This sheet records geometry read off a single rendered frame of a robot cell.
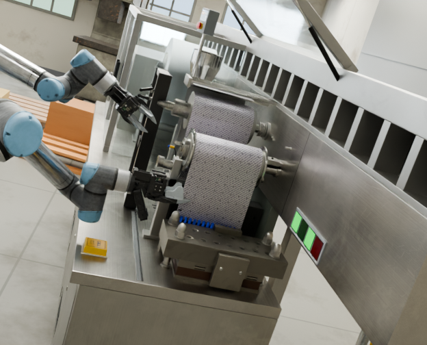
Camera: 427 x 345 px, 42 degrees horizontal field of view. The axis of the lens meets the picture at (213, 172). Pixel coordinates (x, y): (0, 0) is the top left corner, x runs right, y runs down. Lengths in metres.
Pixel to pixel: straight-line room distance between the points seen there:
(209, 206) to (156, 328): 0.44
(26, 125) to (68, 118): 4.07
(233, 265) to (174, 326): 0.26
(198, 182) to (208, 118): 0.29
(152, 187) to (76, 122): 3.85
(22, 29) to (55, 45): 0.56
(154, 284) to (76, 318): 0.25
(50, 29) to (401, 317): 8.80
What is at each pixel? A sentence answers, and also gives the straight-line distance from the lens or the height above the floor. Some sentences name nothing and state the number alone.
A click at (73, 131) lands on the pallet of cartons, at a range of 5.65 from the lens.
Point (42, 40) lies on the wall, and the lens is 9.67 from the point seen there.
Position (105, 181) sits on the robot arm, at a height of 1.11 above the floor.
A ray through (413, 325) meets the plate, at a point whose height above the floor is 1.23.
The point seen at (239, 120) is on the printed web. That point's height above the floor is 1.36.
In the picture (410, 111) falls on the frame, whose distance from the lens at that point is 1.34.
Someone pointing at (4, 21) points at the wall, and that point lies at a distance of 9.78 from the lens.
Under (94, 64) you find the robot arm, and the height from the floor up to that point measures 1.42.
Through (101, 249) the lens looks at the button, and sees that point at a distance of 1.78.
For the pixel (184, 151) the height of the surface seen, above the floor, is 1.25.
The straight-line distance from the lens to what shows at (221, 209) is 1.91.
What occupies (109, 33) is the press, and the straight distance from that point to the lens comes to 8.83.
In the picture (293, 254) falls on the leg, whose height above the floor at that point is 0.93.
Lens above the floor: 1.69
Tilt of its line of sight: 15 degrees down
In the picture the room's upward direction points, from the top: 17 degrees clockwise
